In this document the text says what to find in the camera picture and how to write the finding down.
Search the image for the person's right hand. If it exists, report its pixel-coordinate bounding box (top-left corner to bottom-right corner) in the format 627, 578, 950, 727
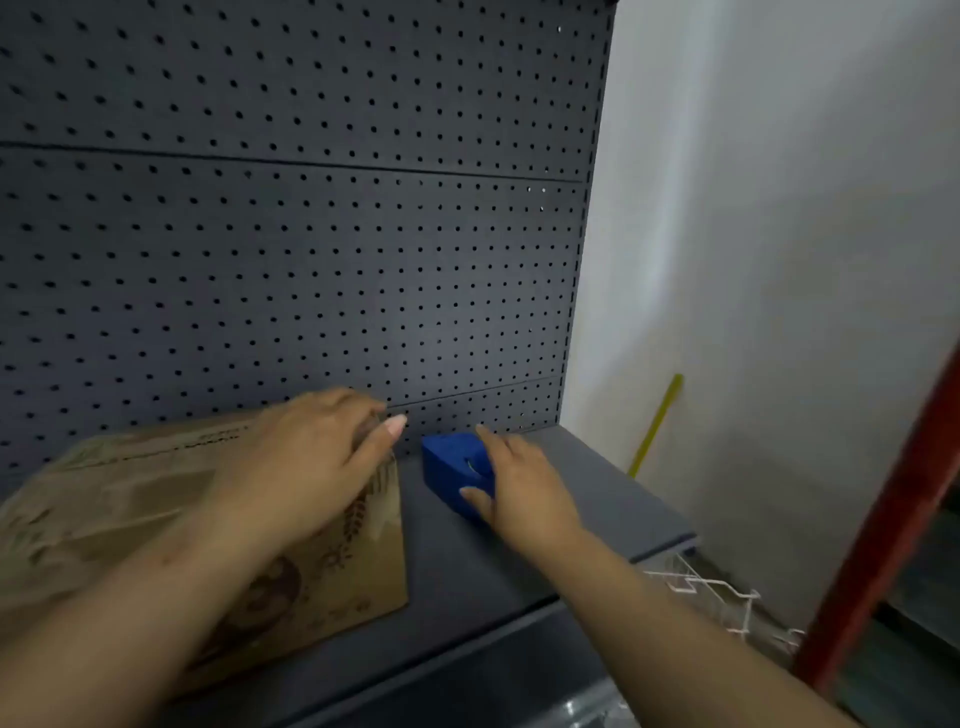
458, 425, 586, 556

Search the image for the person's left hand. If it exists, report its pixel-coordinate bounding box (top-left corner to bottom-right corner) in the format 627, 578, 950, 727
202, 387, 409, 556

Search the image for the blue tape dispenser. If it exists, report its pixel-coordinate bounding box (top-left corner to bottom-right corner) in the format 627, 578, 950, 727
419, 431, 498, 526

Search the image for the printed brown cardboard box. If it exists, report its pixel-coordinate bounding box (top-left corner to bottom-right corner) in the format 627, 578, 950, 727
0, 408, 410, 699

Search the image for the person's left forearm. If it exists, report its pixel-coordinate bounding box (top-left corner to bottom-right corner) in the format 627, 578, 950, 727
0, 479, 301, 728

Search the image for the person's right forearm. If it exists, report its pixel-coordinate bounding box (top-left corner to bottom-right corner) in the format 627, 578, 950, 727
524, 517, 856, 728

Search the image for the yellow stick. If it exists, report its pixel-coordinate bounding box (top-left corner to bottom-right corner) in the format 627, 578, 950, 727
626, 373, 685, 480

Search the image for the grey pegboard back panel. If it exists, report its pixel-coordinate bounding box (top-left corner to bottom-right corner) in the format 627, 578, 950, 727
0, 0, 620, 481

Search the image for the red glass-door drinks fridge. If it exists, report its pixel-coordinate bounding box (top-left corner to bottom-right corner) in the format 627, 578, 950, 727
791, 359, 960, 728

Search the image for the white wire rack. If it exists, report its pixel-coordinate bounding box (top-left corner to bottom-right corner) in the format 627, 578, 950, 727
641, 554, 808, 661

